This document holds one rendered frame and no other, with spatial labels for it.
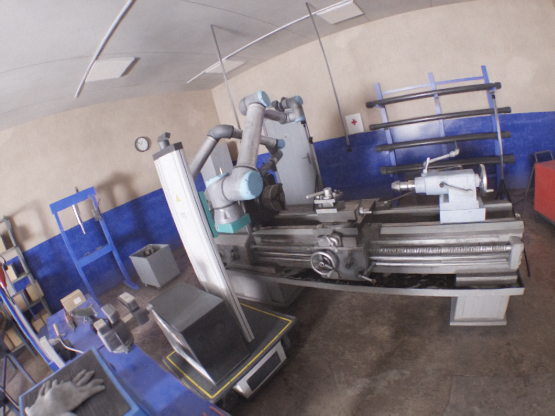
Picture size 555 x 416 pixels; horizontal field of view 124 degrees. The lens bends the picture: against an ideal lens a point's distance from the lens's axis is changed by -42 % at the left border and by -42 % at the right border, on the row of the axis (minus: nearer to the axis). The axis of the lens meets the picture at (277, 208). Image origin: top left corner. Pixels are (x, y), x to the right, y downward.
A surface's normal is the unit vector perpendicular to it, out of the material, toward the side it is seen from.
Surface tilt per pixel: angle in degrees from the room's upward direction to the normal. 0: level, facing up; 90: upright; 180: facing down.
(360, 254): 90
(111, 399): 0
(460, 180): 82
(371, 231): 90
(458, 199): 66
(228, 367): 90
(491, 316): 90
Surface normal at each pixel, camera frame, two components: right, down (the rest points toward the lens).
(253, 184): 0.82, 0.00
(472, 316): -0.54, 0.36
